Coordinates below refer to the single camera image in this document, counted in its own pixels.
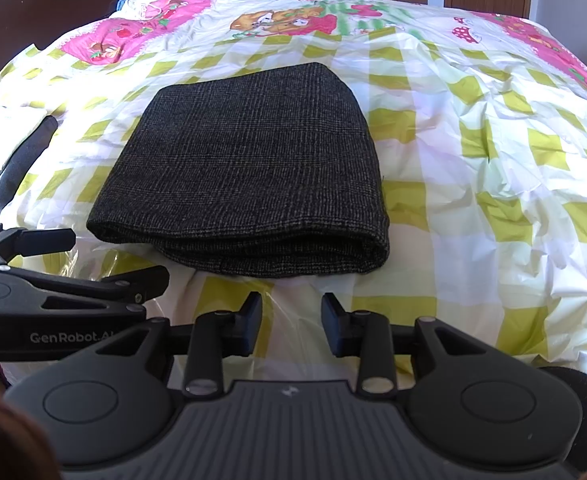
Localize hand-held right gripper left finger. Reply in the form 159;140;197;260
80;291;264;397

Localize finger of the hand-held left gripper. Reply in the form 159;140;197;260
3;266;170;306
0;222;76;271

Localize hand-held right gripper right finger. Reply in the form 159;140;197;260
321;292;504;395

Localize dark grey plaid pants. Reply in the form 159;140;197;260
87;62;391;278

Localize person's right hand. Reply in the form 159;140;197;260
0;384;59;480

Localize dark blue folded garment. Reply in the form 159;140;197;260
0;115;57;224

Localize bed with cartoon duvet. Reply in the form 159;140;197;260
0;0;587;386

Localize dark wooden headboard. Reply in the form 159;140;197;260
0;0;151;96

